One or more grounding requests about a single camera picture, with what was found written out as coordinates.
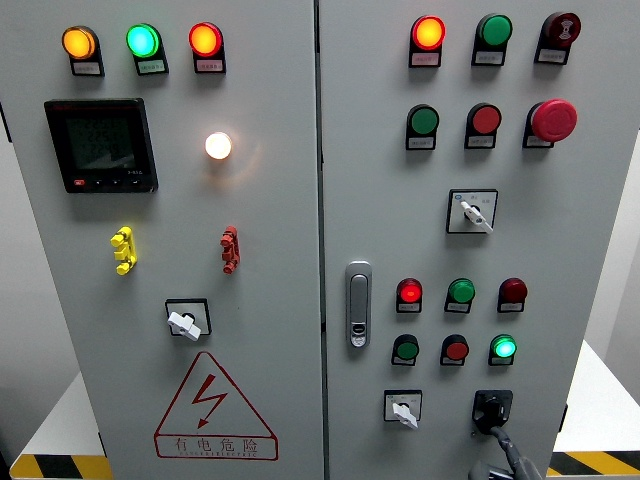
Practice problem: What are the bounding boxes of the large green indicator lamp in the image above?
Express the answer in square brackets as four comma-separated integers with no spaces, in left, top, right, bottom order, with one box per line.
[125,23,162,59]
[475,13,514,49]

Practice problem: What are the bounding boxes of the black yellow striped tape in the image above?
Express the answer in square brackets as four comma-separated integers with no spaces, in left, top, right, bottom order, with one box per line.
[9,453,114,480]
[546,451,640,477]

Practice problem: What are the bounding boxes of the red warning triangle sticker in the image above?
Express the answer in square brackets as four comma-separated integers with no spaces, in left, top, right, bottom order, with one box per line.
[153,351,279,462]

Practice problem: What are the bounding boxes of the black digital meter display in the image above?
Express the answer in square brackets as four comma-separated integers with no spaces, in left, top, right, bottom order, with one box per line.
[43,97,159,194]

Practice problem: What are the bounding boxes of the black knob turn switch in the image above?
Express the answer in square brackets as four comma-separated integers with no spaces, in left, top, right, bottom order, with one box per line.
[470,389,514,437]

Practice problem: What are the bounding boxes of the white-handled turn switch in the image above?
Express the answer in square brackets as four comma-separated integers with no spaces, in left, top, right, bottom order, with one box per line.
[383,389,423,430]
[445,188,499,235]
[164,298,213,342]

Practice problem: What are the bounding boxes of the small green indicator lamp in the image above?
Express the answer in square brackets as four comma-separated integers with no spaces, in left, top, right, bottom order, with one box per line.
[489,333,518,359]
[446,277,476,305]

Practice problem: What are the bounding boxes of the large yellow indicator lamp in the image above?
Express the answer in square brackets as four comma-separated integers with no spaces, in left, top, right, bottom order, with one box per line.
[61,25,99,61]

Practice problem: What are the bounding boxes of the dark red buzzer lamp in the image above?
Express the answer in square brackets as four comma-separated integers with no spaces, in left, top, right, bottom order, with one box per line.
[541,12,582,49]

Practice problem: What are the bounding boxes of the small yellow handle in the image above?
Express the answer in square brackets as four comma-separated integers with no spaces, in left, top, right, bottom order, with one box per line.
[110,226,137,276]

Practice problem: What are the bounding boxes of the white indicator lamp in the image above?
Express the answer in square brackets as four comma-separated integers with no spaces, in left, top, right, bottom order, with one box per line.
[204,131,234,161]

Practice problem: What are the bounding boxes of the silver door lock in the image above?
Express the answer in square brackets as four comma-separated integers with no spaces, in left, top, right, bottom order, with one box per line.
[344,260,373,350]

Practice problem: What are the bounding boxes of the large red indicator lamp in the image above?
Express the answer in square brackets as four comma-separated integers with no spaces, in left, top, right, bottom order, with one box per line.
[410,15,447,51]
[188,22,224,58]

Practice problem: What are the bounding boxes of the large red stop button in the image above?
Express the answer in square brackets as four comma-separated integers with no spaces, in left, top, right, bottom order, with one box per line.
[527,98,579,144]

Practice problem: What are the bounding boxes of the small red handle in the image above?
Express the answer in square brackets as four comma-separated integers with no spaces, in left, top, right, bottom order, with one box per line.
[220,225,241,275]

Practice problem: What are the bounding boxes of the small red indicator lamp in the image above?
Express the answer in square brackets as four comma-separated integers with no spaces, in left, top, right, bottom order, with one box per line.
[498,277,529,305]
[396,277,424,304]

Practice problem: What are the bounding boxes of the small green push button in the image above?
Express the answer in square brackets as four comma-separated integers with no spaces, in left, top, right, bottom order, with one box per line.
[392,333,420,361]

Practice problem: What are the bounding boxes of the large green push button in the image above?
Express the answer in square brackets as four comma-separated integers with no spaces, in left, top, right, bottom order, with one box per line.
[407,104,441,137]

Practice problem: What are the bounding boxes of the large red push button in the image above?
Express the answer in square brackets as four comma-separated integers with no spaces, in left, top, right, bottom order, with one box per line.
[466,103,503,136]

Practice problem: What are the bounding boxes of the small red push button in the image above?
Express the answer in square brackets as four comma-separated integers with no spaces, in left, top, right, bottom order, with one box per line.
[440,334,470,362]

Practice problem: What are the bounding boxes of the pale grey cabinet door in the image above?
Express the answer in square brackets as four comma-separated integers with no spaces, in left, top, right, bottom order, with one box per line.
[318,0,640,480]
[0,0,323,480]

